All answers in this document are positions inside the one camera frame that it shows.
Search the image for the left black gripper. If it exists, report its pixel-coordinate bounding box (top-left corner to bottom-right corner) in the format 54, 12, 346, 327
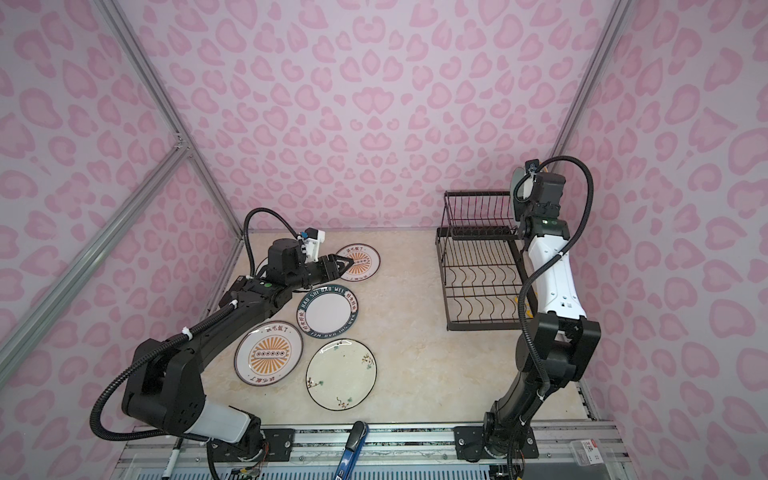
287, 254, 354, 293

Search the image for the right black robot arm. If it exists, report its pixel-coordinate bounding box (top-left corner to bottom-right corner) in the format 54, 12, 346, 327
483, 172, 601, 459

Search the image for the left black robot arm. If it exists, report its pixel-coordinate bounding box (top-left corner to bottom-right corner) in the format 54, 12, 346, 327
89, 238, 354, 460

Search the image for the small orange sunburst plate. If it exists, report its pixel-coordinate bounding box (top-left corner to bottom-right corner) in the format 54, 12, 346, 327
337, 243, 381, 282

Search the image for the green rim lettered plate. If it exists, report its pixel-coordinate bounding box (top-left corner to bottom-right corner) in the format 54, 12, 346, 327
296, 284, 359, 339

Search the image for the large orange sunburst plate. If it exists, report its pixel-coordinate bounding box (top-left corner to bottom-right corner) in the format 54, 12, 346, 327
234, 321, 304, 387

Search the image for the cream floral branch plate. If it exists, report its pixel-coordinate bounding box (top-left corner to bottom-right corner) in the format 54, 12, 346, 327
305, 339, 378, 412

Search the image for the black marker pen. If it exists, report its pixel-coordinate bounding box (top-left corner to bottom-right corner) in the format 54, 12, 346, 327
161, 437, 184, 480

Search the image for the white label with red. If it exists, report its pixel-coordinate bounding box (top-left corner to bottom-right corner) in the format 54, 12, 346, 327
569, 439, 605, 467

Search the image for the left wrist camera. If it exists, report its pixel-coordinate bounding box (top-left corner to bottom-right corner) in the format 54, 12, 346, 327
297, 228, 326, 263

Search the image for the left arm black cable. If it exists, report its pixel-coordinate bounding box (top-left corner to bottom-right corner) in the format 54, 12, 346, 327
242, 207, 301, 277

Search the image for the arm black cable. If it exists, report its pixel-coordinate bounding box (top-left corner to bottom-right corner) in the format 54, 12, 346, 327
242, 207, 301, 277
512, 155, 595, 400

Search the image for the black wire dish rack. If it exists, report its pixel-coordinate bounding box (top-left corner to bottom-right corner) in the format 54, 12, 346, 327
435, 190, 528, 331

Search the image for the blue handled tool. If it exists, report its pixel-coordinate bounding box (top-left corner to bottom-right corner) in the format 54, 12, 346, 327
333, 421, 369, 480

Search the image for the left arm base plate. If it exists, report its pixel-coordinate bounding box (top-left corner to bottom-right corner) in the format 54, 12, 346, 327
208, 427, 295, 463

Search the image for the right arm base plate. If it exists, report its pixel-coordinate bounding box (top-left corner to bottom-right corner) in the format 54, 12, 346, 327
453, 425, 540, 463

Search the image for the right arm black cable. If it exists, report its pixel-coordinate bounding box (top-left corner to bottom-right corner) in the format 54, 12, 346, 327
512, 155, 595, 400

